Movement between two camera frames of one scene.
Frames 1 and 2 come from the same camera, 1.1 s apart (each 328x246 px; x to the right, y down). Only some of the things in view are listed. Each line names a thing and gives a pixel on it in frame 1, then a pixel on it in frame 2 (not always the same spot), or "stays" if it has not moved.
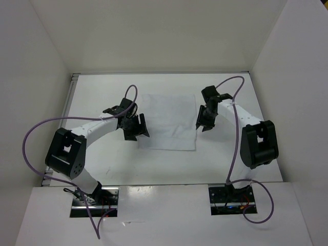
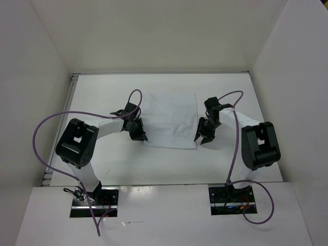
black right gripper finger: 209,124 to 208,135
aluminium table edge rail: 73,77 stays
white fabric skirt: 170,122 stays
